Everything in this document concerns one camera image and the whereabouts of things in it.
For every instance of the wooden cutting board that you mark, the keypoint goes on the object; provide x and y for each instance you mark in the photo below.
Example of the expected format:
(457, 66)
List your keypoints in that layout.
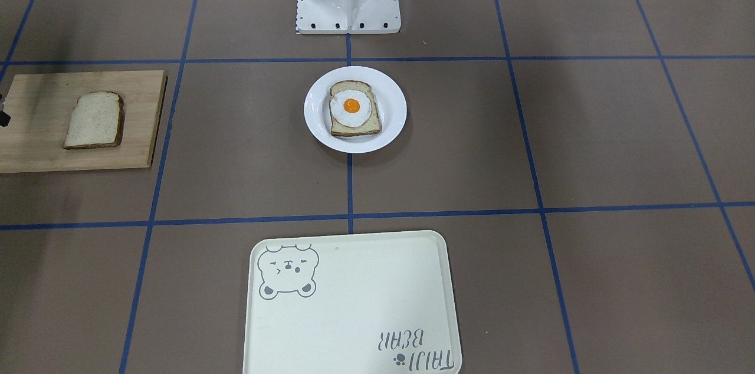
(41, 105)

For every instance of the cream bear tray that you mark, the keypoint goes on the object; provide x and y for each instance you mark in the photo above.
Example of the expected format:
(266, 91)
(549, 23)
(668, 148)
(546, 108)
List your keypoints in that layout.
(381, 302)

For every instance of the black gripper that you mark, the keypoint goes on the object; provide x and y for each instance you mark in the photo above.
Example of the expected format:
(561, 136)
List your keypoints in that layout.
(3, 117)

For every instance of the white round plate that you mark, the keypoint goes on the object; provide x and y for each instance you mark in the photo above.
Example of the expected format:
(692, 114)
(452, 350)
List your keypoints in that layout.
(391, 104)

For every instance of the fried egg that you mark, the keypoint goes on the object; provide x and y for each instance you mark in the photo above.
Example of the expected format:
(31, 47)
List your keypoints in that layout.
(350, 108)

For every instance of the bread slice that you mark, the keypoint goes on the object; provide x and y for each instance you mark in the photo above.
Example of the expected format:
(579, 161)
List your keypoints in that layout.
(97, 121)
(373, 124)

